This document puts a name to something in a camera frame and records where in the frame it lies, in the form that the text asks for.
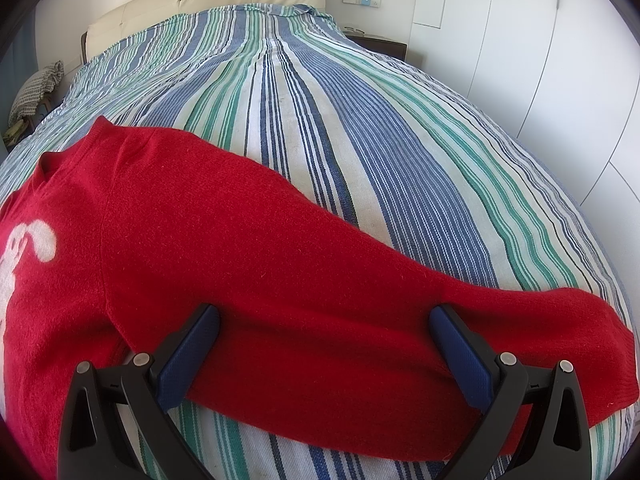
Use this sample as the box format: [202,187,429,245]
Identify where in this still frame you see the red sweater with white motif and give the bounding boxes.
[1,118,639,479]

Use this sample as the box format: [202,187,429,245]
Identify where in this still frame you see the pile of folded towels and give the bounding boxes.
[8,60,64,127]

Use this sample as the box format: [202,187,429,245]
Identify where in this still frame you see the striped blue green bedspread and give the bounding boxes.
[1,4,638,479]

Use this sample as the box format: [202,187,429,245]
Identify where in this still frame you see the dark bedside table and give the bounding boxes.
[344,32,407,61]

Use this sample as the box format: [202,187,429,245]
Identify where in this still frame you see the white wardrobe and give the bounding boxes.
[409,0,640,281]

